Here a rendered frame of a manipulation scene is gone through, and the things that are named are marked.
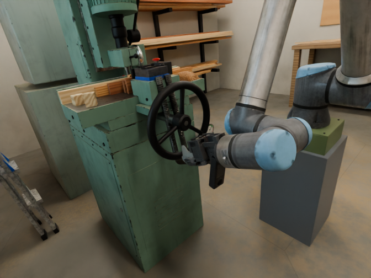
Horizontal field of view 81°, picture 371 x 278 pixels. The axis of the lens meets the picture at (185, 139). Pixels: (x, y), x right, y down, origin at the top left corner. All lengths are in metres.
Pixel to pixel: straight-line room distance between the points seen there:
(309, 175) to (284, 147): 0.69
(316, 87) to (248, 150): 0.67
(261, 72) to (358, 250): 1.15
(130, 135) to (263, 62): 0.54
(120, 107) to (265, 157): 0.56
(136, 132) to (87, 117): 0.20
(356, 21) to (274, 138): 0.52
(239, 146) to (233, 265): 0.89
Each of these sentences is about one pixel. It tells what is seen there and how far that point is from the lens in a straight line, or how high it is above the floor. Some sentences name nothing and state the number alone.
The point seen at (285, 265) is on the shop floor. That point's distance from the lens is 1.36.
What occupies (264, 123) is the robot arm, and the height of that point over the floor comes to 0.85.
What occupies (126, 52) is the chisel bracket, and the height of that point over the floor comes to 1.06.
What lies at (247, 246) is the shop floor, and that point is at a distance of 1.39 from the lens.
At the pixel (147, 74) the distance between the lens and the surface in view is 0.80.
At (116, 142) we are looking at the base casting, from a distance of 0.87.
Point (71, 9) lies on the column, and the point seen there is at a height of 1.24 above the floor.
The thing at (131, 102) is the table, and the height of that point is 0.88.
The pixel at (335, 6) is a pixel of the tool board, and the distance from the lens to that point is 3.95.
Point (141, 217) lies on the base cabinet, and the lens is 1.09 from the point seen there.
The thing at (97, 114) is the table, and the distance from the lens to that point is 0.82.
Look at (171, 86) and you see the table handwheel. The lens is 0.72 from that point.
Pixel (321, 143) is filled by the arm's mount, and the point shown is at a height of 0.61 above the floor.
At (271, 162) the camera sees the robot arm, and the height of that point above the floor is 0.83.
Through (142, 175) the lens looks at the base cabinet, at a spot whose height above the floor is 0.56.
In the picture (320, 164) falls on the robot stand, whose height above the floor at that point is 0.51.
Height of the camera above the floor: 1.08
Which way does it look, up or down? 25 degrees down
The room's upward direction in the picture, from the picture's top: 6 degrees counter-clockwise
